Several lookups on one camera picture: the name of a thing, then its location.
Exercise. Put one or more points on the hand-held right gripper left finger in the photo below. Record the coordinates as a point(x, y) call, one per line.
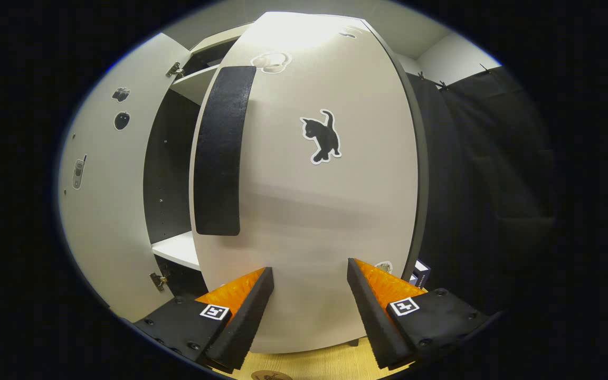
point(248, 322)

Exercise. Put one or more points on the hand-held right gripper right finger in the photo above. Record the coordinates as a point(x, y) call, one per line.
point(372, 322)

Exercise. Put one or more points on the white cabinet door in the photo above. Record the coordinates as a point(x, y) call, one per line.
point(108, 221)
point(309, 221)

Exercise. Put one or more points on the small dark box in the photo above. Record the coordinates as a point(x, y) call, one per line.
point(423, 272)

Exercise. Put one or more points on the white cabinet shelf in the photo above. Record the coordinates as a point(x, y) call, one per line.
point(180, 250)
point(193, 84)

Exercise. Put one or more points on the metal door hinge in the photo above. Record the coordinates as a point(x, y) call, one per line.
point(158, 281)
point(176, 70)

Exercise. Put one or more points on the black foam door pad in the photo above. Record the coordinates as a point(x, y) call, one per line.
point(222, 158)

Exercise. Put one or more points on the white and grey cabinet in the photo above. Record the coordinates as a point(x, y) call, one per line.
point(169, 174)

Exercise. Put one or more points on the black backdrop cloth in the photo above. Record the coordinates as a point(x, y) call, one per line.
point(483, 184)

